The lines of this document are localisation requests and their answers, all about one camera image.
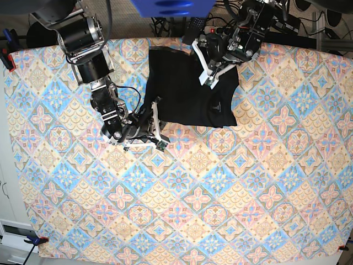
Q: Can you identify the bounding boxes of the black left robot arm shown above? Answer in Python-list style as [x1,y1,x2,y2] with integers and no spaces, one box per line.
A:
[191,1,279,89]

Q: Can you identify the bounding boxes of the red black left clamp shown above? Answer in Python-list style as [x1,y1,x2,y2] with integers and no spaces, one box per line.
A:
[1,29,16,72]

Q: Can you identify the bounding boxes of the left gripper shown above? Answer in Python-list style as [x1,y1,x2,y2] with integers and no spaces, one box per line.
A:
[191,39,237,90]

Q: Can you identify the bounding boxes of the orange right table clamp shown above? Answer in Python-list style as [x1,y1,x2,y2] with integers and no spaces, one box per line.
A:
[338,246,349,251]

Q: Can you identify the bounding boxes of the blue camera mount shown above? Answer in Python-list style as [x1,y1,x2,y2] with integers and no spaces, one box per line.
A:
[131,0,216,18]

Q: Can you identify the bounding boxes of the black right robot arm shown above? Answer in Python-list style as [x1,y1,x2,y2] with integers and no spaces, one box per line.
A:
[29,1,170,151]

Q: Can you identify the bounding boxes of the orange black table clamp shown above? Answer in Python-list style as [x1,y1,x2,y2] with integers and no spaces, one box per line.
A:
[24,236,49,246]

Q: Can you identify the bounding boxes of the black mesh strap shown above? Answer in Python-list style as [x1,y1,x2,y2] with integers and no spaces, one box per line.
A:
[181,17,205,45]

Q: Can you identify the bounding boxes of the white power strip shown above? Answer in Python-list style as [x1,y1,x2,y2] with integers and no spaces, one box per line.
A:
[204,25,231,35]

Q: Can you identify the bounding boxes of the patterned tablecloth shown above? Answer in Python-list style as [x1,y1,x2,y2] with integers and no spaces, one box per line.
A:
[3,44,352,264]

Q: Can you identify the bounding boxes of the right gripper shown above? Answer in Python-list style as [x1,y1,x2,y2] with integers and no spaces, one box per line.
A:
[123,97,170,152]

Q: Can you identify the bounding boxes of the black T-shirt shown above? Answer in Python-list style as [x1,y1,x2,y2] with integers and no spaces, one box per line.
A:
[143,46,239,128]

